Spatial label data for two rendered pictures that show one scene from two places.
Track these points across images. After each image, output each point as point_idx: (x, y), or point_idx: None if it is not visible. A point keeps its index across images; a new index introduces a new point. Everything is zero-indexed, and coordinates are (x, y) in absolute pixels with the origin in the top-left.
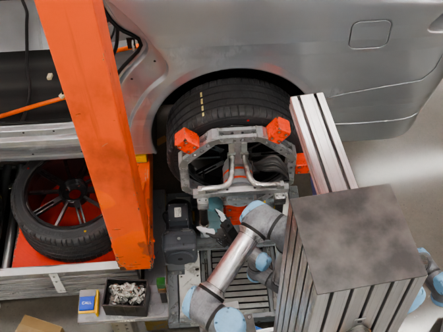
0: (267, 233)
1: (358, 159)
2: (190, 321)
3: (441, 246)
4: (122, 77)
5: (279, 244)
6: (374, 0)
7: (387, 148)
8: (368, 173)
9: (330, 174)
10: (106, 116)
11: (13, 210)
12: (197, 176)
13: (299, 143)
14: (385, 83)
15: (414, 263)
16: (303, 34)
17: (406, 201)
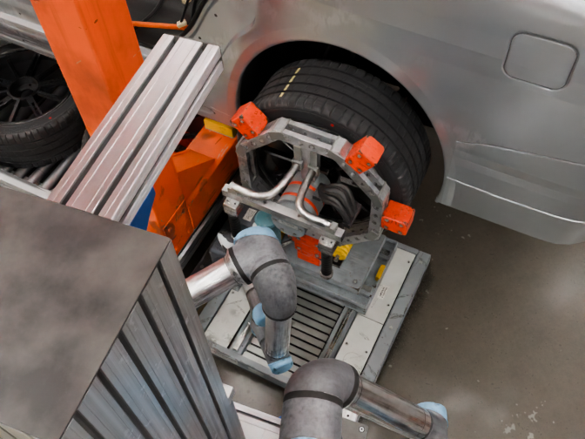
0: (251, 275)
1: (534, 261)
2: (210, 347)
3: (579, 423)
4: (207, 10)
5: (259, 297)
6: (556, 4)
7: (582, 265)
8: (537, 284)
9: (93, 175)
10: (69, 17)
11: (84, 132)
12: (272, 178)
13: (400, 189)
14: (552, 154)
15: (55, 407)
16: (436, 25)
17: (567, 342)
